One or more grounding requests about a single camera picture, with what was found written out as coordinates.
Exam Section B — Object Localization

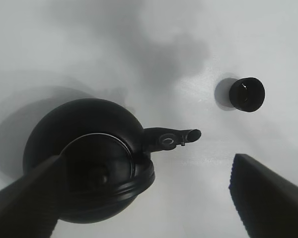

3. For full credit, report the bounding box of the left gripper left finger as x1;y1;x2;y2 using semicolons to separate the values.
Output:
0;156;62;238

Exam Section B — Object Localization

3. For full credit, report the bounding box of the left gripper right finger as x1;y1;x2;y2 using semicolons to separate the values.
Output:
229;154;298;238

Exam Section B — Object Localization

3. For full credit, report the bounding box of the black round teapot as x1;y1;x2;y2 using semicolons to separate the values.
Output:
23;98;202;224

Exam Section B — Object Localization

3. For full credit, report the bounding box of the small black teacup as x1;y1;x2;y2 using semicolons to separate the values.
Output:
229;77;265;113

